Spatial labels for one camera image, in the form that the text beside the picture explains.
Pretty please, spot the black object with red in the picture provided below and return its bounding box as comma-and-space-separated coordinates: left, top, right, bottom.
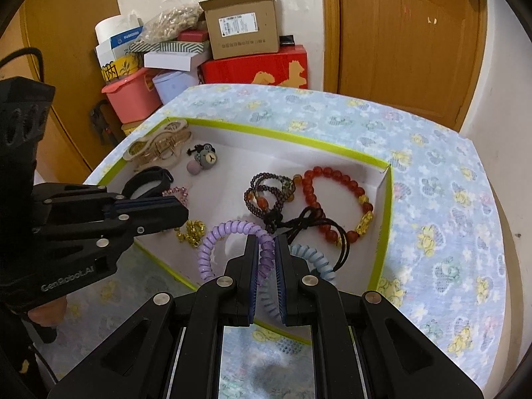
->
90, 100, 114, 146

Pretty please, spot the dark patterned clothing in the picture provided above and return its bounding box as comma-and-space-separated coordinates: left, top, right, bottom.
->
0, 299, 57, 399

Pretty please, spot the brown cardboard box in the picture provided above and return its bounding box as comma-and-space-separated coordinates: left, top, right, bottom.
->
199, 0, 280, 61

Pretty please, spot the green cardboard tray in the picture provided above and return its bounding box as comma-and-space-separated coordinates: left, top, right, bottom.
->
83, 114, 393, 345

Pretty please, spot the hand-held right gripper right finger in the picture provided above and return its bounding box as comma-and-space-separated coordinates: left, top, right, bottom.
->
272, 235, 487, 399

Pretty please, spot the large red box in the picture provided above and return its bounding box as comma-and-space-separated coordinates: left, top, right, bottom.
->
197, 45, 309, 90

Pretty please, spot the small dark red box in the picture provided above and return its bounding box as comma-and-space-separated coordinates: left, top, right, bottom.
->
178, 29, 210, 43

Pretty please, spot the purple spiral hair tie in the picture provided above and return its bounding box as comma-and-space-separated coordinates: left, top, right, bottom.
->
197, 220, 277, 321

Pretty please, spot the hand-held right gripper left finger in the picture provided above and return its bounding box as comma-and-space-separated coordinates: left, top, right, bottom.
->
46, 235, 260, 399

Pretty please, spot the bag of wooden beads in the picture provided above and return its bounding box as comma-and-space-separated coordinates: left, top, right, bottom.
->
139, 3, 204, 43

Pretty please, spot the white flat box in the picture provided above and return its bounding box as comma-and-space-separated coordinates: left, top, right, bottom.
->
143, 51, 208, 71

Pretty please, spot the pink crystal bracelet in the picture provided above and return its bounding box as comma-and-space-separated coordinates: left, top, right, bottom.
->
163, 186, 190, 207

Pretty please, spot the green striped box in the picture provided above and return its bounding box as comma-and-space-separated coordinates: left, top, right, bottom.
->
129, 41, 212, 55

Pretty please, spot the thin black hair tie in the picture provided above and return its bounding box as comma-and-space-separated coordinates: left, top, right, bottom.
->
266, 205, 352, 269

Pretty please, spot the white and blue carton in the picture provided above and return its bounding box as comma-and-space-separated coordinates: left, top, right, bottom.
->
94, 16, 144, 69

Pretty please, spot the black bear charm hair tie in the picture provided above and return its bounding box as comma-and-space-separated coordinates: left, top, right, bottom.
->
186, 143, 217, 177

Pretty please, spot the dark brown bead bracelet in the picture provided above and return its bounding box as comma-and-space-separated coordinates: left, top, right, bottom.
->
244, 172, 298, 233

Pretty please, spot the black wrist band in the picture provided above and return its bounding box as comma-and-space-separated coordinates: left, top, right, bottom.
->
123, 167, 174, 199

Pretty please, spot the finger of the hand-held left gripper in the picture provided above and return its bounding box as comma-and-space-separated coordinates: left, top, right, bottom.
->
37, 208, 190, 259
34, 183, 186, 219

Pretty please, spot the pink plastic bin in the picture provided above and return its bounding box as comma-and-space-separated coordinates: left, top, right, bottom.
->
102, 67, 163, 124

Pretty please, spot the wooden door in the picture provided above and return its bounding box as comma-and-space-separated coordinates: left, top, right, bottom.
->
320, 0, 489, 132

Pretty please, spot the light blue cylinder container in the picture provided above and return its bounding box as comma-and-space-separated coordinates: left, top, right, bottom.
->
152, 70, 196, 105

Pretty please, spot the blue spiral hair tie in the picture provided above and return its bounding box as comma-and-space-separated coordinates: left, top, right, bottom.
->
289, 244, 336, 284

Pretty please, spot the person's left hand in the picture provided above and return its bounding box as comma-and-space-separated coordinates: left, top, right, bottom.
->
27, 295, 68, 327

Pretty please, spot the black cable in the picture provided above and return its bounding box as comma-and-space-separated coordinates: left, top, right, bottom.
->
0, 48, 45, 81

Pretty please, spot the red bead bracelet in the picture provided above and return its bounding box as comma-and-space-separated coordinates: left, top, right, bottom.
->
293, 166, 375, 252

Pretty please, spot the gold bead bracelet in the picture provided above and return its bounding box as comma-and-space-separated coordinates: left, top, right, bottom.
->
175, 219, 206, 248

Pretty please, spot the beige transparent hair claw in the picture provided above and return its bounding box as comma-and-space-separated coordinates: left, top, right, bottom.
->
123, 120, 193, 173

